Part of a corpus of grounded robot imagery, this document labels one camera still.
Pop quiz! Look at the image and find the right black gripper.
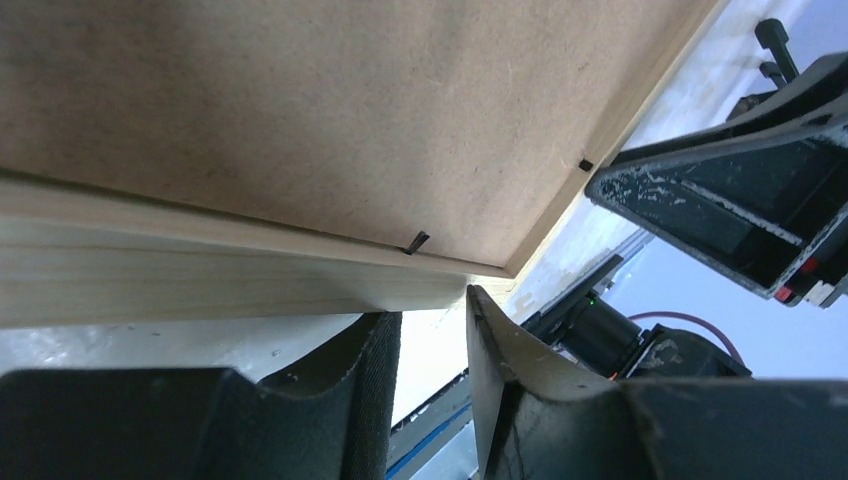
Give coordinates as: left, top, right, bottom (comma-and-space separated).
586, 52, 847, 309

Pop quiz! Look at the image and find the light wooden picture frame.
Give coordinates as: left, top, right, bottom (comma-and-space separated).
1, 1, 726, 327

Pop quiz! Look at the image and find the brown frame backing board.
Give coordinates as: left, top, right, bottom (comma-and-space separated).
1, 1, 712, 267

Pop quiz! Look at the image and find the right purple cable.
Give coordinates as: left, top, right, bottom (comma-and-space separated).
627, 311, 747, 366

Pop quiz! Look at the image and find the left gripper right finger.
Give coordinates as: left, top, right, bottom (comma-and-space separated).
466, 285, 847, 479

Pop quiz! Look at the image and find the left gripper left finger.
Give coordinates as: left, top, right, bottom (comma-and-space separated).
1, 312, 402, 479

